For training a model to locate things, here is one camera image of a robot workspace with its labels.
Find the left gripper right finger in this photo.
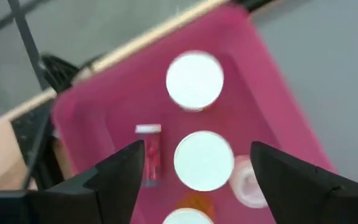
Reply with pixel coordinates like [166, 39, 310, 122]
[249, 141, 358, 224]

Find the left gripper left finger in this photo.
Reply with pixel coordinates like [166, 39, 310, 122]
[26, 139, 146, 224]

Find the pink plastic bin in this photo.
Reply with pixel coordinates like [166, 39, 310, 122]
[50, 4, 338, 224]

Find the white piece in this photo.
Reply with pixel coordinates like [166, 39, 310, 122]
[173, 130, 235, 192]

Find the small clear pill bottle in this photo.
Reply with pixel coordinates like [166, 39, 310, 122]
[134, 123, 163, 188]

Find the grey table mat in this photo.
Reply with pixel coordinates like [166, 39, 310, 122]
[250, 0, 358, 187]

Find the white opaque pill bottle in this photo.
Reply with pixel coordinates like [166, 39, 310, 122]
[228, 154, 269, 208]

